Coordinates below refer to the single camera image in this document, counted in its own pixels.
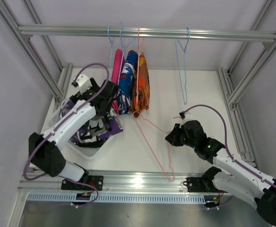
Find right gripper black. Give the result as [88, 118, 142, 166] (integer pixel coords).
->
[165, 123, 197, 149]

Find white plastic basket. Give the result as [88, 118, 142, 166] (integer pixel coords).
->
[43, 99, 115, 159]

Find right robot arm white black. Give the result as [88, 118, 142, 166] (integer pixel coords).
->
[165, 120, 276, 226]

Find blue white patterned trousers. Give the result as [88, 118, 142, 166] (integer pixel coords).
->
[118, 50, 138, 115]

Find right aluminium frame post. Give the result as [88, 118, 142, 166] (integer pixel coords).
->
[217, 0, 276, 175]

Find orange patterned trousers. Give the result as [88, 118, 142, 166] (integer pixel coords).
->
[132, 52, 150, 113]

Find pink hanger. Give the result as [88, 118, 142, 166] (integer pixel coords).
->
[134, 27, 146, 100]
[132, 111, 176, 183]

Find blue hanger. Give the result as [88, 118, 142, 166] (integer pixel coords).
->
[174, 27, 190, 105]
[119, 22, 136, 59]

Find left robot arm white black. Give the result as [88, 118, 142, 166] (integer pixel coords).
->
[24, 78, 123, 190]

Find pink trousers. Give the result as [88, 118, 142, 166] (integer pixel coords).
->
[112, 49, 125, 114]

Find purple grey patterned trousers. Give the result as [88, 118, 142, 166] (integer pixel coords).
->
[58, 100, 123, 148]

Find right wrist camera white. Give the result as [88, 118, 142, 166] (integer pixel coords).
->
[179, 111, 193, 125]

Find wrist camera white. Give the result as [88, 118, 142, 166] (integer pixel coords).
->
[179, 111, 193, 125]
[71, 74, 92, 94]

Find aluminium hanging rail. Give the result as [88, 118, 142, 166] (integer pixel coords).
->
[18, 24, 276, 43]

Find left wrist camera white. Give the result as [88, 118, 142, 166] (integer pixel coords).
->
[71, 74, 92, 94]

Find left aluminium frame post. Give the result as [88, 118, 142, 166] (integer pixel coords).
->
[0, 0, 73, 106]

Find aluminium frame post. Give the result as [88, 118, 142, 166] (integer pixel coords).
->
[0, 0, 73, 106]
[217, 0, 276, 175]

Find slotted cable duct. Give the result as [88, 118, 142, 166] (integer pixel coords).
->
[27, 192, 206, 204]

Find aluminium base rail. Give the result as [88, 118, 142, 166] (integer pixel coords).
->
[17, 170, 202, 194]

